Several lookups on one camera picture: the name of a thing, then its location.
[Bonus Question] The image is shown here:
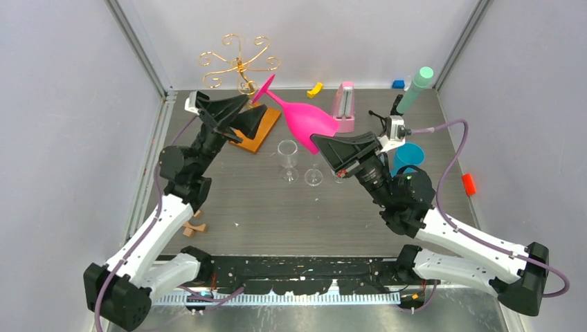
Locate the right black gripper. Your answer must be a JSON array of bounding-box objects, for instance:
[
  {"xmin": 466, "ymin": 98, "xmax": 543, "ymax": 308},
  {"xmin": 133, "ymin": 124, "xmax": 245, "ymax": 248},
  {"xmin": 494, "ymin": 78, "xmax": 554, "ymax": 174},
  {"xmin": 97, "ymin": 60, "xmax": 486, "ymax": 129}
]
[{"xmin": 309, "ymin": 131, "xmax": 395, "ymax": 208}]

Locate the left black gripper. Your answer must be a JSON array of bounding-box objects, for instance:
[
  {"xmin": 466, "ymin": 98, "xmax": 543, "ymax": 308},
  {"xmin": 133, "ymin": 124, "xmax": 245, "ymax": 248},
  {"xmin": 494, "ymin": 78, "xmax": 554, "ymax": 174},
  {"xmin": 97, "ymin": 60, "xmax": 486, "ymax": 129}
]
[{"xmin": 190, "ymin": 95, "xmax": 266, "ymax": 176}]

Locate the clear wine glass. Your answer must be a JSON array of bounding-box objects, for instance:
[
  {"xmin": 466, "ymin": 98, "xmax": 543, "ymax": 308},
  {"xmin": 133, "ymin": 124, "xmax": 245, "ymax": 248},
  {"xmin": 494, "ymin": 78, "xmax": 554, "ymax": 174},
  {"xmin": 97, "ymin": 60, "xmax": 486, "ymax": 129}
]
[
  {"xmin": 277, "ymin": 140, "xmax": 299, "ymax": 184},
  {"xmin": 304, "ymin": 165, "xmax": 323, "ymax": 187}
]

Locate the pink wine glass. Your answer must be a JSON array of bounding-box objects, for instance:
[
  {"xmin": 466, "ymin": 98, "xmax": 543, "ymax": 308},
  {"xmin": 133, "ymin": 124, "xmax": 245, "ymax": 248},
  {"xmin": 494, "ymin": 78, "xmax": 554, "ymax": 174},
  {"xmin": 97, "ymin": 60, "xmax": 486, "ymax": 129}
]
[{"xmin": 251, "ymin": 74, "xmax": 339, "ymax": 155}]

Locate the clear wine glass back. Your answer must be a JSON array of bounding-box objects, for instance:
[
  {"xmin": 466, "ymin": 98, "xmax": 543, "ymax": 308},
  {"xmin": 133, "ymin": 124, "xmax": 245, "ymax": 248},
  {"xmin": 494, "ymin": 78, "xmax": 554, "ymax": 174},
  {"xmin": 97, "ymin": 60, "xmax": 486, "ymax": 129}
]
[{"xmin": 277, "ymin": 140, "xmax": 299, "ymax": 184}]

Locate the blue wine glass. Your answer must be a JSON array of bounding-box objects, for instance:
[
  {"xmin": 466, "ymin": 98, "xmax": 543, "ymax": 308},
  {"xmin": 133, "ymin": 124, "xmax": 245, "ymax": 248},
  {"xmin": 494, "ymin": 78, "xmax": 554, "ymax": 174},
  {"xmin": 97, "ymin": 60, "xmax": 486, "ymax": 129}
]
[{"xmin": 390, "ymin": 142, "xmax": 425, "ymax": 176}]

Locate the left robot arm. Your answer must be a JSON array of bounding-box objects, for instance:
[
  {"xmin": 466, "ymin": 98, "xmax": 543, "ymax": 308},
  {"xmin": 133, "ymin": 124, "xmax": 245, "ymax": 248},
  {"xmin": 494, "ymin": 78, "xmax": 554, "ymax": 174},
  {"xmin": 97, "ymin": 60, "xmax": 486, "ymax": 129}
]
[{"xmin": 83, "ymin": 91, "xmax": 268, "ymax": 331}]

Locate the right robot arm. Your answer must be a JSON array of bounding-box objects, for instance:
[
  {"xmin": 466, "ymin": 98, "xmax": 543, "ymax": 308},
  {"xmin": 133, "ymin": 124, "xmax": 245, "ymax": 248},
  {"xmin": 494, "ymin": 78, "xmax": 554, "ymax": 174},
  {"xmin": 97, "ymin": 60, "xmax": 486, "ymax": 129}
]
[{"xmin": 311, "ymin": 133, "xmax": 549, "ymax": 316}]

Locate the orange wooden rack base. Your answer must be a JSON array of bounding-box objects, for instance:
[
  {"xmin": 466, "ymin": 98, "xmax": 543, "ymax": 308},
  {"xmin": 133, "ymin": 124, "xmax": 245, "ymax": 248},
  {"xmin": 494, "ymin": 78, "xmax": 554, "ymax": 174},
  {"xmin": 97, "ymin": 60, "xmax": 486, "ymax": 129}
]
[{"xmin": 229, "ymin": 107, "xmax": 282, "ymax": 154}]

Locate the black tripod mic stand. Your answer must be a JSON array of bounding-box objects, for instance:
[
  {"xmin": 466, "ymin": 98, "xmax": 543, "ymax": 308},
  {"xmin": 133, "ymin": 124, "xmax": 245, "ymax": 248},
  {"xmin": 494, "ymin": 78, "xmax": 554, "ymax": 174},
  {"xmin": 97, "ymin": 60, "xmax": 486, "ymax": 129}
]
[{"xmin": 368, "ymin": 94, "xmax": 404, "ymax": 129}]

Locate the yellow block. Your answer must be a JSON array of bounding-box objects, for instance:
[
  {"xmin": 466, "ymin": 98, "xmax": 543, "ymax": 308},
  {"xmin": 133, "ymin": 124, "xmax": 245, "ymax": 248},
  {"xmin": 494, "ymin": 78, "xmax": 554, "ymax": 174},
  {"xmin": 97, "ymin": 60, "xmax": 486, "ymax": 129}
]
[{"xmin": 306, "ymin": 82, "xmax": 323, "ymax": 99}]

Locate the blue block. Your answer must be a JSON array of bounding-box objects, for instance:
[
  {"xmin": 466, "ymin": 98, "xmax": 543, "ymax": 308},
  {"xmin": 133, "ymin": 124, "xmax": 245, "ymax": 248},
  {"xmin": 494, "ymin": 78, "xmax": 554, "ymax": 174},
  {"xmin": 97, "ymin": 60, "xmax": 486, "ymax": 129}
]
[{"xmin": 391, "ymin": 80, "xmax": 406, "ymax": 89}]

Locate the curved wooden block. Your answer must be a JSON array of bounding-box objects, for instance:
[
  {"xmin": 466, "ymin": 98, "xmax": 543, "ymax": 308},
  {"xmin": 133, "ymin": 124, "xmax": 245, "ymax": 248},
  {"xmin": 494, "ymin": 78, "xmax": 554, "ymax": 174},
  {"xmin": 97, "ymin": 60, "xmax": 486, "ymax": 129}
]
[{"xmin": 183, "ymin": 221, "xmax": 208, "ymax": 234}]

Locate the small wooden block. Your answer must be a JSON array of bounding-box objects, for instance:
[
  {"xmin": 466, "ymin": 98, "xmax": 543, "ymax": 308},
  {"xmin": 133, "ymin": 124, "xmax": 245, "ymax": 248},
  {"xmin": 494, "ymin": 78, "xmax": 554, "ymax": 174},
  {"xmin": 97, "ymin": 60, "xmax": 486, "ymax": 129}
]
[{"xmin": 183, "ymin": 228, "xmax": 197, "ymax": 237}]

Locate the red block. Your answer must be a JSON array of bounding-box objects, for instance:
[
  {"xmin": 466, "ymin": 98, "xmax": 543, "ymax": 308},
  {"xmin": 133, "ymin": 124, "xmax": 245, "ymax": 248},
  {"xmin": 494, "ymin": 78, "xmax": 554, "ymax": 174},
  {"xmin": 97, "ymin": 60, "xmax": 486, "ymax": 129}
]
[{"xmin": 462, "ymin": 174, "xmax": 477, "ymax": 196}]

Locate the gold wire glass rack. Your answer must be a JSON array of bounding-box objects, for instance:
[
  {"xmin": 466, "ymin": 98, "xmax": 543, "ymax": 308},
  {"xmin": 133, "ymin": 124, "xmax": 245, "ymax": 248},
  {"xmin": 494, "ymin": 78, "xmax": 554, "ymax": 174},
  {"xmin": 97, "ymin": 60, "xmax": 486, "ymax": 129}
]
[{"xmin": 198, "ymin": 33, "xmax": 282, "ymax": 108}]

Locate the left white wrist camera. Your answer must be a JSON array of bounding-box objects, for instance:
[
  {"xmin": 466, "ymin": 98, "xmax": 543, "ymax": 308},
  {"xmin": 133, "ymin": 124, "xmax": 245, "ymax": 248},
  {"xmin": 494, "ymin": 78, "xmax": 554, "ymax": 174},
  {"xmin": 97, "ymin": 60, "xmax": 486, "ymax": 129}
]
[{"xmin": 184, "ymin": 91, "xmax": 210, "ymax": 116}]

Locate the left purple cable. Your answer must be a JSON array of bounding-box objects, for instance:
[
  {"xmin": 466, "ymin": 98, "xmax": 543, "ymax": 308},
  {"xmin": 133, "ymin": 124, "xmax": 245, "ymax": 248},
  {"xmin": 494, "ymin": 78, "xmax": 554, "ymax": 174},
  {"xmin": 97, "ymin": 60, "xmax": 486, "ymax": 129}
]
[{"xmin": 93, "ymin": 114, "xmax": 246, "ymax": 332}]

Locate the purple cable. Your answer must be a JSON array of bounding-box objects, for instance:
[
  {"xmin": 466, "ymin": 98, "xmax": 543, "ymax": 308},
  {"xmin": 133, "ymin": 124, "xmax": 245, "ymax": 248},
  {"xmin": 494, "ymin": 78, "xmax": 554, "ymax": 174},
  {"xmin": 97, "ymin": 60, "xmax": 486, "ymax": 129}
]
[
  {"xmin": 399, "ymin": 119, "xmax": 572, "ymax": 315},
  {"xmin": 93, "ymin": 114, "xmax": 246, "ymax": 332}
]

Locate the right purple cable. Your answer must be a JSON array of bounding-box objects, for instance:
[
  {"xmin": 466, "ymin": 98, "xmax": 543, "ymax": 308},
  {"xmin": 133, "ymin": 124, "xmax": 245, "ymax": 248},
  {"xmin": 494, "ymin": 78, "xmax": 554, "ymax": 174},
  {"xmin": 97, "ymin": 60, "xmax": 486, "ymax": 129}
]
[{"xmin": 399, "ymin": 119, "xmax": 572, "ymax": 315}]

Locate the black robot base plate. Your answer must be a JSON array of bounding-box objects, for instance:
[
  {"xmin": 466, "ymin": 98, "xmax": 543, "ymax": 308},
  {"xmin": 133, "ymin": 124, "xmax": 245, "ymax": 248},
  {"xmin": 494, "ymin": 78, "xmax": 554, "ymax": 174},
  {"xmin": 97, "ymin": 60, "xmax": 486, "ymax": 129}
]
[{"xmin": 184, "ymin": 256, "xmax": 436, "ymax": 295}]

